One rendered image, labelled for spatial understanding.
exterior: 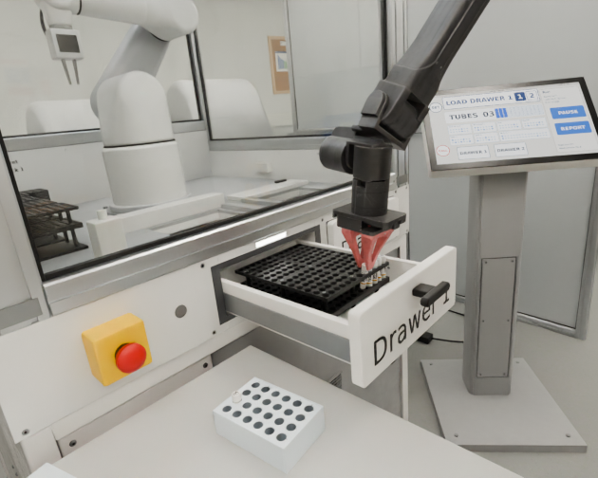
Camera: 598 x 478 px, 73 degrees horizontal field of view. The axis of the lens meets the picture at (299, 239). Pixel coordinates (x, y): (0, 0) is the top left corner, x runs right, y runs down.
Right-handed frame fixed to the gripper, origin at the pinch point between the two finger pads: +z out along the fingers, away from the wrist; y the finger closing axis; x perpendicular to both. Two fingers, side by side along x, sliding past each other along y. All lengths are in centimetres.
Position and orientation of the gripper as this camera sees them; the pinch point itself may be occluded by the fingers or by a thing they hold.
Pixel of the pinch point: (365, 263)
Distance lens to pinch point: 68.6
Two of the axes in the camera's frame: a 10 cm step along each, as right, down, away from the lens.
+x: -6.7, 2.7, -6.9
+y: -7.4, -2.4, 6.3
